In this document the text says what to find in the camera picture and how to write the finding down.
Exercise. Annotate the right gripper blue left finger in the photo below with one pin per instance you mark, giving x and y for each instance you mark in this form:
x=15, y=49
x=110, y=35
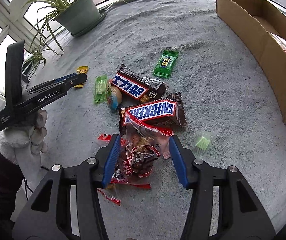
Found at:
x=110, y=156

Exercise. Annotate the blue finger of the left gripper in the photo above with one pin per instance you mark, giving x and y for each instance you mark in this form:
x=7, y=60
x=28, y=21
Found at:
x=64, y=77
x=71, y=82

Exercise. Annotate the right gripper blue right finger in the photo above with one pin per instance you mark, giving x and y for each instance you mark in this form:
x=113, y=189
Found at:
x=179, y=164

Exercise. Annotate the pink wafer packet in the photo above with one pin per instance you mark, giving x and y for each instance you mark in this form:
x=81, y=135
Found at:
x=166, y=154

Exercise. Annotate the yellow candy wrapper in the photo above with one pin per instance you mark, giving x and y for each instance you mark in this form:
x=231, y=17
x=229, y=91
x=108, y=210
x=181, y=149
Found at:
x=82, y=76

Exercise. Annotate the clear packet green candy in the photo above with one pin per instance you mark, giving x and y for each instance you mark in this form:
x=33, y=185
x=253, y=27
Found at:
x=202, y=143

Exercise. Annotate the red clear snack bag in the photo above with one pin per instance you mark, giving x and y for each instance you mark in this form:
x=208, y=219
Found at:
x=141, y=146

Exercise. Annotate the round jelly cup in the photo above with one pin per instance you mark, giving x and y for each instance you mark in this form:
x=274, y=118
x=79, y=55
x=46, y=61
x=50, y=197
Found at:
x=113, y=96

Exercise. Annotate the Snickers bar english label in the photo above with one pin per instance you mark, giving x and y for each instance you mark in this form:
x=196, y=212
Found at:
x=161, y=112

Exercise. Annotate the Snickers bar chinese label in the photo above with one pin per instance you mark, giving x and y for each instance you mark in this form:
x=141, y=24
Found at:
x=140, y=88

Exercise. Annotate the dark green candy packet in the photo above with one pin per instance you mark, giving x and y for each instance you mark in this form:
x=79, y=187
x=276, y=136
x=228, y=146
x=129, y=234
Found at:
x=164, y=66

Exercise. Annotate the white gloved left hand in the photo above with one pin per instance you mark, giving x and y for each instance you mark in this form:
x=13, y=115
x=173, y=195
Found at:
x=23, y=144

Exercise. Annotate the spider plant in green pot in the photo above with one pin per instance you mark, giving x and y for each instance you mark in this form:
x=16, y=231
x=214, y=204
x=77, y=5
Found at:
x=76, y=16

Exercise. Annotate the brown cardboard box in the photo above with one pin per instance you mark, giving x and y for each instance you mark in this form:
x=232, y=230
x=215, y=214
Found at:
x=253, y=21

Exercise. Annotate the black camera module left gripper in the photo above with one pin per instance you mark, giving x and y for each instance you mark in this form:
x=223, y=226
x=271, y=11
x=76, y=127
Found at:
x=13, y=73

